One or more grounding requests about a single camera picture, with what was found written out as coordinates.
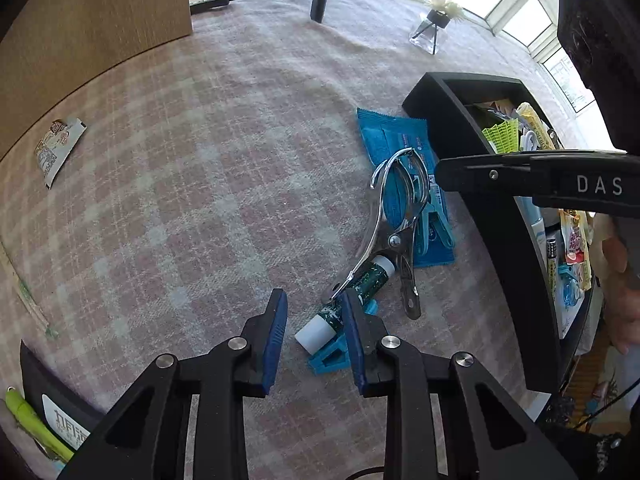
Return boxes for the white window frame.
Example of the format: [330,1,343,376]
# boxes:
[187,0,616,116]

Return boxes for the glass vase with white flowers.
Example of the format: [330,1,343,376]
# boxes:
[409,0,466,56]

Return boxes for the green pen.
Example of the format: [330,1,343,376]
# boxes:
[4,387,76,463]

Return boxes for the yellow red-print snack packet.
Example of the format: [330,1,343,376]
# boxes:
[559,209,591,267]

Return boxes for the green plastic shuttlecock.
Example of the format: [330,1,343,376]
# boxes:
[481,119,519,153]

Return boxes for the black storage box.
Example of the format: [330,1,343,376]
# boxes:
[401,72,596,396]

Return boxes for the black power adapter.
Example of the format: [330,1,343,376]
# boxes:
[189,0,231,16]

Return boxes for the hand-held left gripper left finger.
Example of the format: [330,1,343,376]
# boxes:
[57,287,289,480]

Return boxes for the white red-print sachet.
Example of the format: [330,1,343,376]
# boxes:
[34,117,87,191]

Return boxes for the plaid cloth covered desktop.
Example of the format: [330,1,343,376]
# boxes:
[0,0,596,480]

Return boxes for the patterned lighter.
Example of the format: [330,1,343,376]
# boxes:
[545,237,559,293]

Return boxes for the brown wooden board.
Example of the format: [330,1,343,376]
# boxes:
[0,0,193,161]

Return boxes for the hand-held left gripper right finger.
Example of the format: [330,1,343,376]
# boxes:
[337,290,578,480]

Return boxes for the person's right hand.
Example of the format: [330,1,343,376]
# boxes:
[597,215,640,356]

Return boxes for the long yellow stick packet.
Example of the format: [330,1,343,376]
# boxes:
[516,102,557,151]

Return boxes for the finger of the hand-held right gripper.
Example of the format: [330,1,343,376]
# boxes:
[434,151,555,197]

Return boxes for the blue correction tape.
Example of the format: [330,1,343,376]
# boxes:
[556,264,585,311]

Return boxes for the small black labelled box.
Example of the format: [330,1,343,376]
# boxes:
[20,340,106,453]

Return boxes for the white sunscreen tube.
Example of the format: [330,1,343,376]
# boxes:
[517,197,547,261]

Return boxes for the silver metal clamp clip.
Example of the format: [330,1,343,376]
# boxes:
[332,146,432,321]

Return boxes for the green lip balm tube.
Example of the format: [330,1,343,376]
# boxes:
[294,255,397,353]

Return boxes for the blue plastic clothes peg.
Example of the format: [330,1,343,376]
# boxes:
[412,187,448,256]
[307,299,381,376]

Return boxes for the blue wet wipes packet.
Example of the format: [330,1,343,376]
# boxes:
[356,107,457,268]

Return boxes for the paper-wrapped chopsticks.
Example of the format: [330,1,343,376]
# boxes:
[0,242,58,338]

